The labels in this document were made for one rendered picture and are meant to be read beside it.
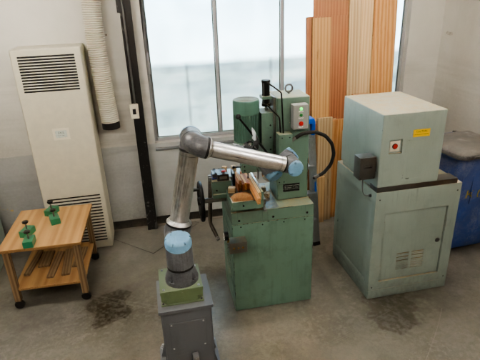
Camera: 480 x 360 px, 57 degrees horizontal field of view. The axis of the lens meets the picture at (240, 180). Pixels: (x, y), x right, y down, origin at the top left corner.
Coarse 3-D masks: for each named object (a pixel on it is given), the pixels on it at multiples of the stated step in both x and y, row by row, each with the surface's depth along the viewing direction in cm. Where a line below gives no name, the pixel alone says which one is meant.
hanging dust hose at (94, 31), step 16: (96, 0) 349; (96, 16) 353; (96, 32) 356; (96, 48) 360; (96, 64) 364; (96, 80) 370; (96, 96) 379; (112, 96) 379; (112, 112) 382; (112, 128) 386
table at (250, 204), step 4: (236, 168) 343; (228, 172) 335; (232, 184) 314; (236, 192) 302; (240, 192) 301; (248, 192) 301; (216, 196) 307; (220, 196) 307; (224, 196) 308; (228, 196) 301; (252, 196) 294; (228, 200) 303; (252, 200) 290; (232, 204) 288; (236, 204) 288; (240, 204) 289; (244, 204) 289; (248, 204) 290; (252, 204) 290; (256, 204) 291; (260, 204) 292; (232, 208) 289; (236, 208) 289; (240, 208) 290; (244, 208) 290; (248, 208) 291; (252, 208) 291
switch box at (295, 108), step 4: (292, 104) 283; (296, 104) 282; (300, 104) 281; (304, 104) 281; (308, 104) 282; (292, 108) 283; (296, 108) 281; (304, 108) 282; (308, 108) 283; (292, 112) 284; (296, 112) 282; (300, 112) 282; (304, 112) 283; (308, 112) 284; (292, 116) 285; (296, 116) 283; (304, 116) 284; (308, 116) 285; (292, 120) 286; (296, 120) 284; (300, 120) 284; (304, 120) 285; (292, 124) 287; (296, 124) 285; (304, 124) 286; (292, 128) 287; (296, 128) 286; (300, 128) 287; (304, 128) 287
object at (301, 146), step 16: (288, 96) 285; (304, 96) 286; (288, 112) 287; (288, 128) 292; (304, 144) 298; (304, 160) 303; (288, 176) 305; (304, 176) 308; (288, 192) 310; (304, 192) 312
